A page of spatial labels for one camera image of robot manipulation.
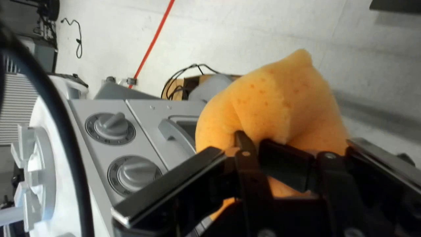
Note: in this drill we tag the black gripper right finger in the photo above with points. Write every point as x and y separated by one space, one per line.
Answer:
342 206

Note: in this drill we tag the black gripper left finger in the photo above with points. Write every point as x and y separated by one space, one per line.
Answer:
253 184

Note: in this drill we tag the orange sponge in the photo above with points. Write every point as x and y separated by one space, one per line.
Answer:
287 101

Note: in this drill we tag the grey oven door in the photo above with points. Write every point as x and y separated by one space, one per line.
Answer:
170 126

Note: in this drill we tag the middle grey knob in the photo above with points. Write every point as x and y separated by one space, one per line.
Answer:
130 174

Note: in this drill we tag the grey knob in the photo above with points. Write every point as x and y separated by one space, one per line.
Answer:
112 129
130 174

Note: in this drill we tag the white toy kitchen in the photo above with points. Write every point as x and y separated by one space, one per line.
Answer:
23 105

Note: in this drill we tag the right grey knob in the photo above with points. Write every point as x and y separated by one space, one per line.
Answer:
112 129

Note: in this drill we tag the right grey stove burner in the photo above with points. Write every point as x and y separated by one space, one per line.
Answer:
36 192

